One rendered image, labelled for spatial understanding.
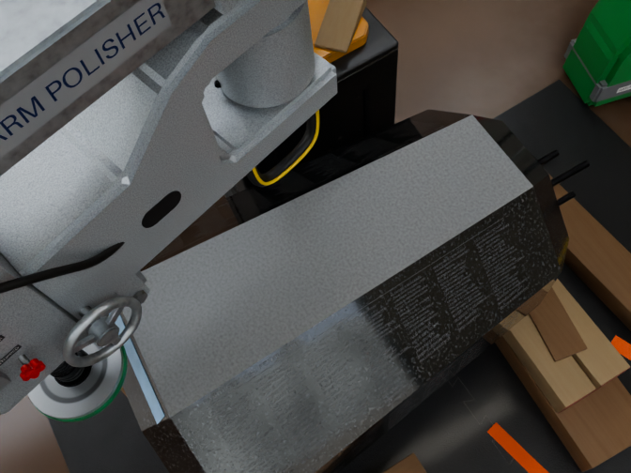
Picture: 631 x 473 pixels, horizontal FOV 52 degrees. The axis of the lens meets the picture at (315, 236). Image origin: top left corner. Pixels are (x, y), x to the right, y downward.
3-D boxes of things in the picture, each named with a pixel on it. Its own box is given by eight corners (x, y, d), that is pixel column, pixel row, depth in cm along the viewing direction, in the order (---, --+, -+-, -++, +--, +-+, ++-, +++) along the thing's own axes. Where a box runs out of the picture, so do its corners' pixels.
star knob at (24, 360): (34, 350, 105) (23, 343, 102) (49, 368, 104) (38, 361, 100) (15, 367, 104) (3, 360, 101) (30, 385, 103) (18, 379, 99)
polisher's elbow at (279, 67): (211, 42, 127) (185, -39, 110) (307, 24, 127) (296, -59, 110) (221, 119, 119) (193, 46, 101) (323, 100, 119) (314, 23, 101)
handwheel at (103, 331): (123, 284, 120) (91, 251, 106) (157, 319, 116) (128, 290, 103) (58, 343, 116) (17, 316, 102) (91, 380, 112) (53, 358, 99)
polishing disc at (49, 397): (137, 388, 137) (135, 387, 136) (44, 438, 134) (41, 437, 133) (103, 305, 146) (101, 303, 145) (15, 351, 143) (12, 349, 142)
